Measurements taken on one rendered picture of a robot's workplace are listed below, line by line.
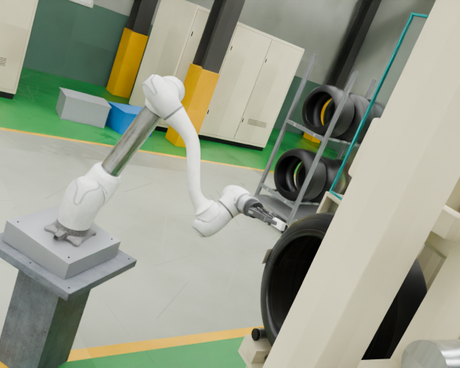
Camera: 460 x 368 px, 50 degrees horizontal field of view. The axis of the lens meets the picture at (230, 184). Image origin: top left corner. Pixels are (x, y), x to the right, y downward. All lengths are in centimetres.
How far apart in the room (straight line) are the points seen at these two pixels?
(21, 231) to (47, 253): 16
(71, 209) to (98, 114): 479
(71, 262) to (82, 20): 761
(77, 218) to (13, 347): 75
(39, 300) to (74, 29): 746
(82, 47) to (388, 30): 727
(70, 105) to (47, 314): 471
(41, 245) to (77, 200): 24
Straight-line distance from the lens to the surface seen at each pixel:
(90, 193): 224
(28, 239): 231
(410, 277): 158
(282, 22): 1180
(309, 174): 529
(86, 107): 693
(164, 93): 208
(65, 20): 943
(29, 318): 254
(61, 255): 223
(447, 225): 100
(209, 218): 210
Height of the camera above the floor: 185
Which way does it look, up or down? 16 degrees down
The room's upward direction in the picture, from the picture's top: 22 degrees clockwise
